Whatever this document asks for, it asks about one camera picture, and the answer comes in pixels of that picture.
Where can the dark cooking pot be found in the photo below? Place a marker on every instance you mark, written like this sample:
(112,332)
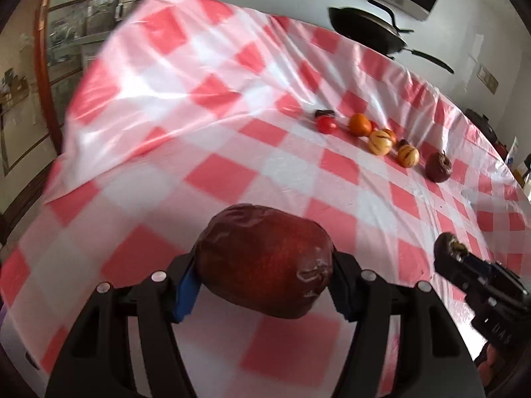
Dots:
(483,123)

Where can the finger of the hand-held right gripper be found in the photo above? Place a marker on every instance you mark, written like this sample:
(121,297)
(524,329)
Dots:
(477,265)
(452,271)

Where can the person's right hand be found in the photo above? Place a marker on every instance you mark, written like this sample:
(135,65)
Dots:
(487,360)

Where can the wooden framed glass door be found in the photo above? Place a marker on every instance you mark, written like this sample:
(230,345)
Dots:
(54,62)

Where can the small red fruit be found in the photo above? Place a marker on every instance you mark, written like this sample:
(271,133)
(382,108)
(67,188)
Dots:
(374,125)

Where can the small orange tangerine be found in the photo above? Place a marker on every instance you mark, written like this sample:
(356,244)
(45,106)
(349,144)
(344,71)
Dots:
(390,134)

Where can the small dark wrinkled fruit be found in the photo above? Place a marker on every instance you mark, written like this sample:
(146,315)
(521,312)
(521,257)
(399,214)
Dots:
(450,242)

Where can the yellow striped melon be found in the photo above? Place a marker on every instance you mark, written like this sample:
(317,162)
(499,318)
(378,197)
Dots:
(380,142)
(408,156)

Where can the wall socket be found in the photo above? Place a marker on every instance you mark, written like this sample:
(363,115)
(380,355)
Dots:
(487,77)

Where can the black wok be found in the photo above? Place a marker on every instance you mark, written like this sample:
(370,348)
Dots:
(367,29)

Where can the red tomato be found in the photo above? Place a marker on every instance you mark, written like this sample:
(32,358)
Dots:
(326,125)

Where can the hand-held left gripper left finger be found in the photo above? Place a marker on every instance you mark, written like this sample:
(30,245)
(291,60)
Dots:
(186,296)

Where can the red white checkered tablecloth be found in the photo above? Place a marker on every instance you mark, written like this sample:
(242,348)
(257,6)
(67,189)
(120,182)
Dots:
(232,145)

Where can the large dark red apple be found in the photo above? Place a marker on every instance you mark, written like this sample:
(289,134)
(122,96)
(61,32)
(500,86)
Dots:
(265,261)

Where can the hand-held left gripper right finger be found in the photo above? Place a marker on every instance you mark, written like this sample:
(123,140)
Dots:
(341,294)

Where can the small dark wrinkled apple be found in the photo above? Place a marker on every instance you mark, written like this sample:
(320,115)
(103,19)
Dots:
(438,167)

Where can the large orange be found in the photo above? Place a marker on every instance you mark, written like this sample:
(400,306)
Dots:
(359,125)

